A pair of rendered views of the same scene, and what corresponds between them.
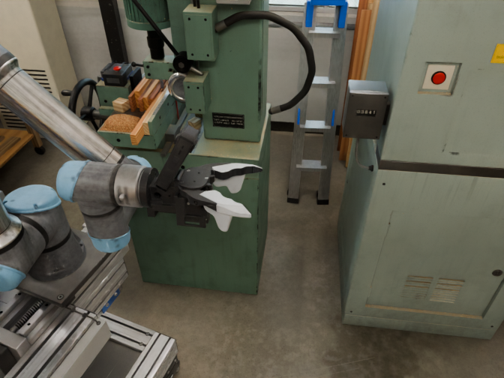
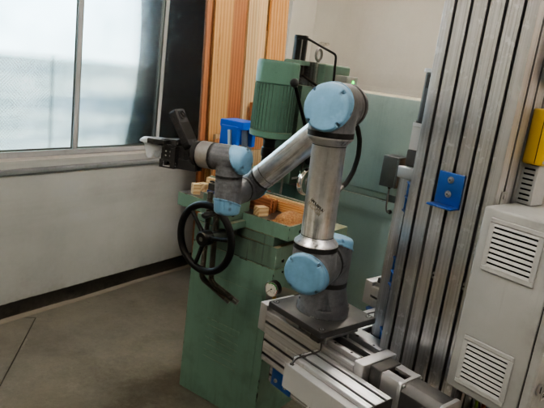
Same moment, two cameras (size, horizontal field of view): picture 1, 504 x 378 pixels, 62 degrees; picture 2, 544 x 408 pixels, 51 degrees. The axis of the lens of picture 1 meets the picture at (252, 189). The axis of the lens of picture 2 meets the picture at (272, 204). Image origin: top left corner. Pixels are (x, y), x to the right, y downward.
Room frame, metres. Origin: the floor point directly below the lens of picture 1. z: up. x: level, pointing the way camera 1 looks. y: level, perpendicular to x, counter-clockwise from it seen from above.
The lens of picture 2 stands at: (0.43, 2.44, 1.48)
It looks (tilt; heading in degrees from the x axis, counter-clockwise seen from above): 14 degrees down; 296
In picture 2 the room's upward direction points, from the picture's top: 8 degrees clockwise
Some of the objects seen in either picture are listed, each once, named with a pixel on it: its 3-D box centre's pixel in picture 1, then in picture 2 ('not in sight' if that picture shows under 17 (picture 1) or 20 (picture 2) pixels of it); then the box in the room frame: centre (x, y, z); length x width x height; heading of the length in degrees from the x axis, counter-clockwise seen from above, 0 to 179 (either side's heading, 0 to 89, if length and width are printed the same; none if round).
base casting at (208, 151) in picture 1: (196, 133); (274, 232); (1.50, 0.23, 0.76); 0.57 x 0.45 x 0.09; 82
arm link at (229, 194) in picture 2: not in sight; (231, 193); (1.22, 1.11, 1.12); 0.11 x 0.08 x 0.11; 92
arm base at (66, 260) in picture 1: (52, 246); not in sight; (0.76, 0.53, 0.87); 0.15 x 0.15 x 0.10
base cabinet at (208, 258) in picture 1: (203, 204); (261, 313); (1.50, 0.23, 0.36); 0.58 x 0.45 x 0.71; 82
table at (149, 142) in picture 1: (142, 100); (238, 213); (1.57, 0.45, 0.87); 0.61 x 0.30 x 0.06; 172
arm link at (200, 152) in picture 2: not in sight; (206, 155); (1.30, 1.13, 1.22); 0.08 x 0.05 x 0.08; 91
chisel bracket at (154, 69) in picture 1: (164, 69); not in sight; (1.52, 0.33, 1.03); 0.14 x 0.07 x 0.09; 82
